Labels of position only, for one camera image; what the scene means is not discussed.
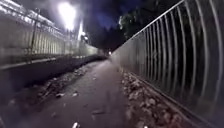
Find grey paved path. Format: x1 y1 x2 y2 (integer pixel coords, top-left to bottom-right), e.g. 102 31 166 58
13 59 148 128

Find dark trees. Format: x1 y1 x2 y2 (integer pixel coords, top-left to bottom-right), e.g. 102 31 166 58
89 0 183 53

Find strip of fallen leaves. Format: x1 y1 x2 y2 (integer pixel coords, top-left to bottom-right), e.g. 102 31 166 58
118 68 201 128

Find metal railing with curved bars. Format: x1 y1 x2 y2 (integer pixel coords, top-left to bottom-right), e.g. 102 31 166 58
109 0 224 128

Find street lamp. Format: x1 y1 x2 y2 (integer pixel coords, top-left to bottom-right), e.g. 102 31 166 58
58 1 78 33

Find verge with leaves and dirt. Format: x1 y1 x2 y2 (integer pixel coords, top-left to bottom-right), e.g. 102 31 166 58
0 60 101 128

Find pale metal fence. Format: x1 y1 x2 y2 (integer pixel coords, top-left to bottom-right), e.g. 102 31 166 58
0 0 105 66

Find dark low wall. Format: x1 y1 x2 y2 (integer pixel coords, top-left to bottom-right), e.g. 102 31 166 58
0 54 108 98

